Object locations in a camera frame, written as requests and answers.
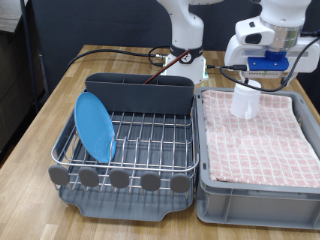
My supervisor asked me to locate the black metal pole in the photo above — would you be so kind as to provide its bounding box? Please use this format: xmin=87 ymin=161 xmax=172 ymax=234
xmin=18 ymin=0 xmax=43 ymax=113

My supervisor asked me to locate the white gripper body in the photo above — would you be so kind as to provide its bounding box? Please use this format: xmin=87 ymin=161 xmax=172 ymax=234
xmin=223 ymin=32 xmax=320 ymax=80

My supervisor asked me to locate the grey plastic drain tray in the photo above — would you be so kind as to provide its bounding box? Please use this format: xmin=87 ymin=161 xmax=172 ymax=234
xmin=55 ymin=89 xmax=198 ymax=223

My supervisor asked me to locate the dark cabinet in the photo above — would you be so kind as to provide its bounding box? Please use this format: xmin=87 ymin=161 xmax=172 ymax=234
xmin=0 ymin=28 xmax=46 ymax=161

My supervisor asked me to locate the wrist camera on blue mount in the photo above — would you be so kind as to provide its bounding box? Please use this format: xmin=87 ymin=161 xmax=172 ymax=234
xmin=247 ymin=49 xmax=290 ymax=80

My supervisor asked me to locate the white mug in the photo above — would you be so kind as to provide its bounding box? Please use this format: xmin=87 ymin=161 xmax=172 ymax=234
xmin=229 ymin=78 xmax=263 ymax=120

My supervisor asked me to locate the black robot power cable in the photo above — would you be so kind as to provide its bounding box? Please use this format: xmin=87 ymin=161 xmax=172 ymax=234
xmin=66 ymin=45 xmax=173 ymax=70

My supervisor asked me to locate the blue plate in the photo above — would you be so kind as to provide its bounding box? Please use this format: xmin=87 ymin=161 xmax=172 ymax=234
xmin=73 ymin=91 xmax=118 ymax=164

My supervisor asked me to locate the metal wire dish rack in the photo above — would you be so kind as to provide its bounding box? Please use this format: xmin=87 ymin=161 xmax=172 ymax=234
xmin=50 ymin=89 xmax=200 ymax=195

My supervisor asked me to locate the pink checked cloth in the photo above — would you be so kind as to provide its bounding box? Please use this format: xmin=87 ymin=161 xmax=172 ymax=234
xmin=201 ymin=89 xmax=320 ymax=189

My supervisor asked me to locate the dark grey cutlery holder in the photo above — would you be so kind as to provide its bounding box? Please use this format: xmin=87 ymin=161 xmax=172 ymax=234
xmin=84 ymin=72 xmax=196 ymax=116

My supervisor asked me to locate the grey plastic crate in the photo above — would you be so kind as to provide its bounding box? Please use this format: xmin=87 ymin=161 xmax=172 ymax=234
xmin=194 ymin=86 xmax=320 ymax=231

